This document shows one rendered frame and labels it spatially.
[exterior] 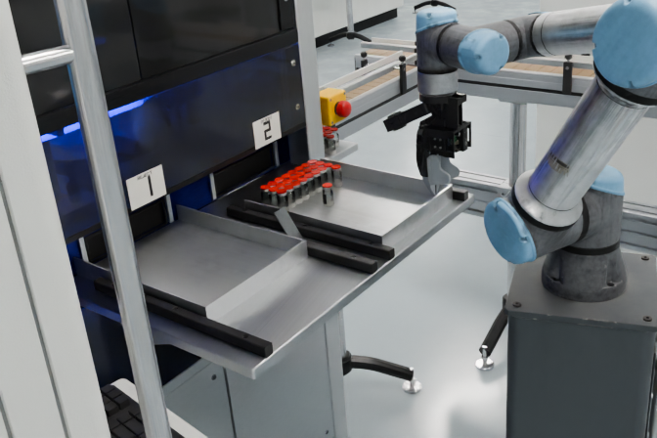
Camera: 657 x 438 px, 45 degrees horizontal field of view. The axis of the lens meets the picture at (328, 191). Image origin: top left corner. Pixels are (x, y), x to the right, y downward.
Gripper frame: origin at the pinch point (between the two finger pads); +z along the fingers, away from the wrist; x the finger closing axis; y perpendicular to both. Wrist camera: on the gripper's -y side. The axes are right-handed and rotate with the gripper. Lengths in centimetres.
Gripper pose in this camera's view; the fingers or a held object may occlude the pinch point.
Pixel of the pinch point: (431, 187)
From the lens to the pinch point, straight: 158.9
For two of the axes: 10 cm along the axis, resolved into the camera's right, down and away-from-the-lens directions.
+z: 0.8, 9.2, 3.9
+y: 8.0, 1.8, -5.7
